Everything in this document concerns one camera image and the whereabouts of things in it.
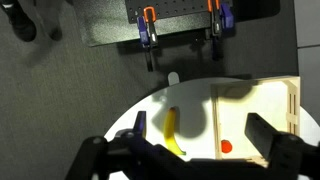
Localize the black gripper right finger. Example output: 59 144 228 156
244 112 320 180

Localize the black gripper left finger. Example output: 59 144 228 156
64 110 188 180

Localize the yellow banana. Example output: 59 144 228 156
162 106 188 157

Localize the light wooden crate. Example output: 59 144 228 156
210 75 302 168

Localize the small red ball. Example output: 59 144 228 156
220 139 234 154

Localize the white table base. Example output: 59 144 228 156
167 71 181 86

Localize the purple orange black clamp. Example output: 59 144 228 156
205 0 236 62
135 5 160 73

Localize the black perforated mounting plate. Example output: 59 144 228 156
125 0 234 25

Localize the black shoe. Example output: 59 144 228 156
0 0 38 43

